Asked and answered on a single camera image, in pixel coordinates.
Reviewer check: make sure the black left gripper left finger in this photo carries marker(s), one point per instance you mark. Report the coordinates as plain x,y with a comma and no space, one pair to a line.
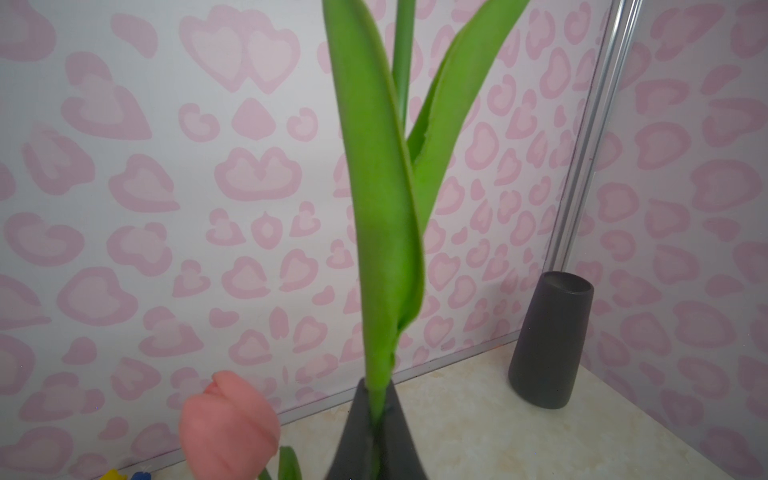
353,459

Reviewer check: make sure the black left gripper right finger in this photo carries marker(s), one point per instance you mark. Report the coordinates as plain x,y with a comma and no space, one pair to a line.
399,459

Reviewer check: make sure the pink tulip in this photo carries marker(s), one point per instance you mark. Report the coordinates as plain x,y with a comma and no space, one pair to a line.
229,431

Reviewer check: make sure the black tapered vase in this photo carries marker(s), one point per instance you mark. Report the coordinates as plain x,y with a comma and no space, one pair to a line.
545,362

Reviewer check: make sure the yellow tulip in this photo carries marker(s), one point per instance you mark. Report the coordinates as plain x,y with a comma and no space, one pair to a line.
396,171

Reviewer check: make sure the bunch of artificial tulips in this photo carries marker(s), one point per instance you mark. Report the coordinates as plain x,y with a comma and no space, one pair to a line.
114,474

